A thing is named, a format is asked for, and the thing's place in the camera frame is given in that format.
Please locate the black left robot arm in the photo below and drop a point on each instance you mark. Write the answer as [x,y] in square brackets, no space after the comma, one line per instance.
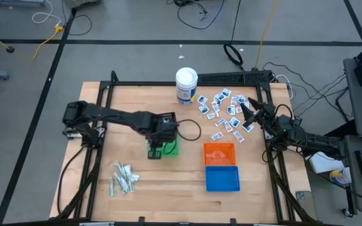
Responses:
[115,115]

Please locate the black round floor weight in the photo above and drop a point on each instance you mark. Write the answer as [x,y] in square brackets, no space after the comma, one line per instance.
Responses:
[10,49]

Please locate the orange plastic basket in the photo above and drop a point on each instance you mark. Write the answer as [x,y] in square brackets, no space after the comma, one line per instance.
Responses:
[219,154]

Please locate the Lysol disinfecting wipes canister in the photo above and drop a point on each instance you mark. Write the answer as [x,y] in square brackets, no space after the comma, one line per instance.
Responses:
[186,81]

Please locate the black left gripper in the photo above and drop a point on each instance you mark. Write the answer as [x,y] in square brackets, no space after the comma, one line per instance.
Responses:
[163,132]

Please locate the grey furniture base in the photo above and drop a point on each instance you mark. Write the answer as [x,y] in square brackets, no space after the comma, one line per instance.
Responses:
[14,2]

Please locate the smartphone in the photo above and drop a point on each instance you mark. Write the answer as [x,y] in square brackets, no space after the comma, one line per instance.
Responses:
[306,205]

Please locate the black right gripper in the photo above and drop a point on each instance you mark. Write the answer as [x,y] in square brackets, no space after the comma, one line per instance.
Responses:
[267,120]

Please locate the blue plastic basket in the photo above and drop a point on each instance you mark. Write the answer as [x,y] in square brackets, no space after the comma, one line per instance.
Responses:
[222,179]

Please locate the yellow blue wipes canister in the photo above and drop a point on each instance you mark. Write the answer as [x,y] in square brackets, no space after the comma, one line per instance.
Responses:
[339,176]

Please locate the grey PC dolly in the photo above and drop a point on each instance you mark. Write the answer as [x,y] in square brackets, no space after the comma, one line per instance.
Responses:
[80,2]

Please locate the white box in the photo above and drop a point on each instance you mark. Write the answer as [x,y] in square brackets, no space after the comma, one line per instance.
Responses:
[322,163]

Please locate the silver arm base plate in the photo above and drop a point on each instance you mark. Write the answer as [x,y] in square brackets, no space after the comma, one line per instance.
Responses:
[71,134]

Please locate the green plastic basket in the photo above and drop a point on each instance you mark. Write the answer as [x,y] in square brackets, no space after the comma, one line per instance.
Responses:
[169,148]

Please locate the black plastic basket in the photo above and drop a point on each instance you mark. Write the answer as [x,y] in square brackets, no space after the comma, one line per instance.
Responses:
[171,116]

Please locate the white packet black text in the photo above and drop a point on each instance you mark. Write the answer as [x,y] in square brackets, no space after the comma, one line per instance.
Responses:
[237,100]

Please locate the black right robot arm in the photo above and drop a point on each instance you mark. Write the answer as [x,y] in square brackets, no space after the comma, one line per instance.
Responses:
[313,141]

